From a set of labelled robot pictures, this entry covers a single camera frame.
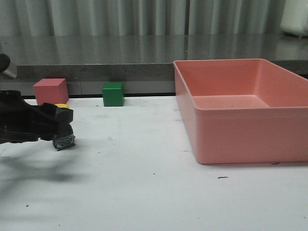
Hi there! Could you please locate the grey stone ledge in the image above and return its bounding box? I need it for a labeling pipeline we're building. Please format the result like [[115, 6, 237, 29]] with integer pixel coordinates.
[[0, 34, 308, 97]]

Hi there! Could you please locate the green cube block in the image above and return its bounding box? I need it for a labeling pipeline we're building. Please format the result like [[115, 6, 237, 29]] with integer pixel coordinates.
[[102, 82, 125, 107]]

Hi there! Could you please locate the pink plastic bin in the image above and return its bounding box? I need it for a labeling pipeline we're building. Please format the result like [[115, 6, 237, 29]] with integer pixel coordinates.
[[174, 59, 308, 164]]

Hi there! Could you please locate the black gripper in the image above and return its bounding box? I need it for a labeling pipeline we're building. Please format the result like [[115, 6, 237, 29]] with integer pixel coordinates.
[[0, 90, 74, 144]]

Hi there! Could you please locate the yellow push button switch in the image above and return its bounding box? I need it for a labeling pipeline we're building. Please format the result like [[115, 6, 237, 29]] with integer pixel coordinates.
[[51, 103, 76, 152]]

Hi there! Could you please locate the pink cube block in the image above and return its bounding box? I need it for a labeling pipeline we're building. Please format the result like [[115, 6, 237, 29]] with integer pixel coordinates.
[[33, 78, 69, 105]]

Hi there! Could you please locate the white appliance in background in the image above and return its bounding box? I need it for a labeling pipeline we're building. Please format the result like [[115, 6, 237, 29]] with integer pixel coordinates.
[[280, 0, 308, 37]]

